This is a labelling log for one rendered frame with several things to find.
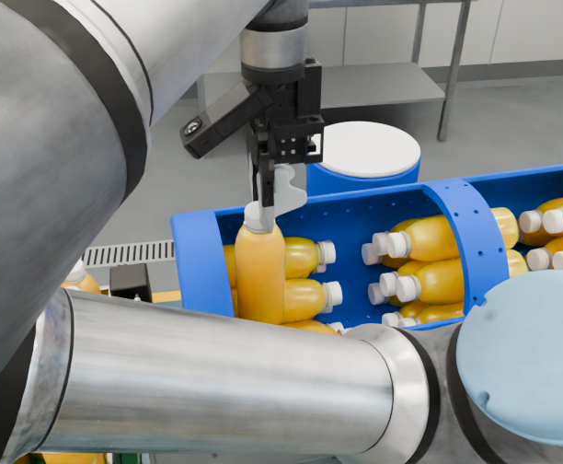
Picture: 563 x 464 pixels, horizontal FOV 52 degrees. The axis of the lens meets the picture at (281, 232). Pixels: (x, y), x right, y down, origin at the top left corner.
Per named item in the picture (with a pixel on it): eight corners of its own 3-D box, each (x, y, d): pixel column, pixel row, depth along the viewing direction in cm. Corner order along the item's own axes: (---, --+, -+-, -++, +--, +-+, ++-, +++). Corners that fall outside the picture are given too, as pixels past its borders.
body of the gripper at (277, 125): (323, 168, 68) (327, 69, 61) (252, 178, 66) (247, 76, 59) (306, 140, 74) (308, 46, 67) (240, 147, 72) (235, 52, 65)
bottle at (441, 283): (521, 244, 91) (412, 261, 88) (534, 286, 89) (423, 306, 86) (499, 255, 98) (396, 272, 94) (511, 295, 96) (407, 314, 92)
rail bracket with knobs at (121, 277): (155, 330, 111) (148, 291, 104) (117, 337, 109) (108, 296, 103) (153, 296, 118) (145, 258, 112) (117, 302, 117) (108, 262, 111)
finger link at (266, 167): (277, 210, 67) (273, 138, 63) (264, 212, 67) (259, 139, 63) (269, 195, 71) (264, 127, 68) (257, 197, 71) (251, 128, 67)
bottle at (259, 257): (284, 295, 90) (286, 203, 77) (283, 331, 84) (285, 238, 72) (239, 295, 90) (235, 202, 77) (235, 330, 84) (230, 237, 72)
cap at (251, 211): (274, 212, 76) (274, 201, 75) (273, 231, 73) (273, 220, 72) (246, 211, 76) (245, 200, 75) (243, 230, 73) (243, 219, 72)
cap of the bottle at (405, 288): (412, 272, 89) (401, 274, 88) (419, 297, 88) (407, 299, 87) (404, 278, 92) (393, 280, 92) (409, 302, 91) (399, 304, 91)
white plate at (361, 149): (428, 130, 149) (427, 134, 150) (326, 114, 156) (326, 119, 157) (409, 182, 128) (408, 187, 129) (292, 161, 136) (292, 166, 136)
